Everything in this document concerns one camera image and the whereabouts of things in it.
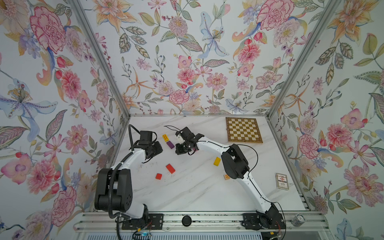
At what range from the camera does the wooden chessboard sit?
1.07 m

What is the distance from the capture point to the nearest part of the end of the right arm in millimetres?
788

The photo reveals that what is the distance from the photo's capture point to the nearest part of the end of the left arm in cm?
72

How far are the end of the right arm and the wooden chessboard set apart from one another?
34 centimetres
